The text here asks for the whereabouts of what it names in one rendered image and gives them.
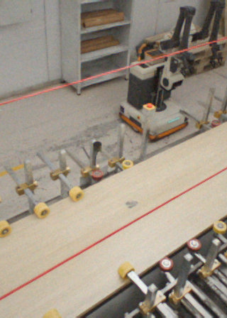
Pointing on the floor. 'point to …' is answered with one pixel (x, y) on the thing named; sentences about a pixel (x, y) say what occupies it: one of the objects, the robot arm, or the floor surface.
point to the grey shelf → (68, 57)
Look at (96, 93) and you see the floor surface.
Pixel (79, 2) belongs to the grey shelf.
